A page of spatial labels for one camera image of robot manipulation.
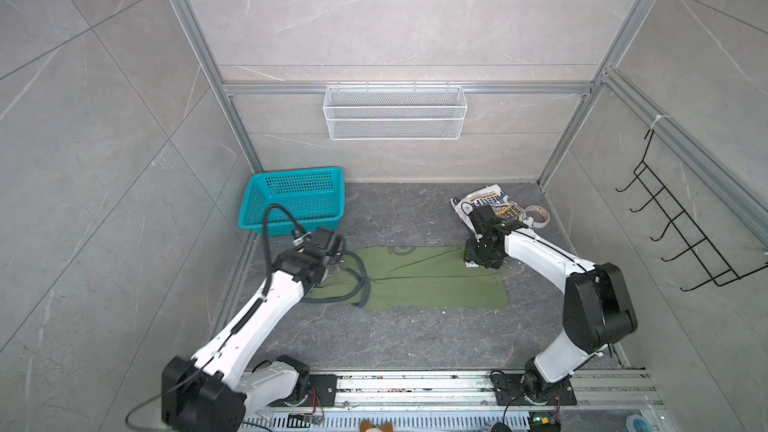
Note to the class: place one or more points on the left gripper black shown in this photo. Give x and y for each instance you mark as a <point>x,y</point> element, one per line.
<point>338,255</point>

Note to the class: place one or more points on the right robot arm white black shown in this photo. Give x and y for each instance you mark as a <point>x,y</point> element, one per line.
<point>597,309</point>

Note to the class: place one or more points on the white tank top navy trim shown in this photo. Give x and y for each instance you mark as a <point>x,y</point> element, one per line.
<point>500,202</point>

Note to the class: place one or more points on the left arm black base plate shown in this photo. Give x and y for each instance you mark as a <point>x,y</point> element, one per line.
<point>323,387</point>

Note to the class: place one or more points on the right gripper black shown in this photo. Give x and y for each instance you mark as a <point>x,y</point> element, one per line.
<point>469,254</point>

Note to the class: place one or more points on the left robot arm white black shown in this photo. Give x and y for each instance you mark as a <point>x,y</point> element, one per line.
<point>215,390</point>

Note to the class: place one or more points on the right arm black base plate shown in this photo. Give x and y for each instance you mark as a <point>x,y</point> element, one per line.
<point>510,390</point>

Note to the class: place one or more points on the teal plastic basket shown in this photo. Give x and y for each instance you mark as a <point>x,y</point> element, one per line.
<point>315,197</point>

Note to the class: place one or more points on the green tank top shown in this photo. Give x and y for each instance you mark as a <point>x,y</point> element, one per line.
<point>386,277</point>

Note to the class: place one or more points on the aluminium front rail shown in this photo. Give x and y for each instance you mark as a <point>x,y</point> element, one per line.
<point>595,389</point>

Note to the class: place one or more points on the black wire hook rack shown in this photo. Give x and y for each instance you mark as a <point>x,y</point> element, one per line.
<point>695,241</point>

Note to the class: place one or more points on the white wire mesh shelf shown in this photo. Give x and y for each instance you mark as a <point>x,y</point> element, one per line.
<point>367,113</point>

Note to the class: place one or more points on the roll of white tape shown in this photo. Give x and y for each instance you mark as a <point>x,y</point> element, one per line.
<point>536,217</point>

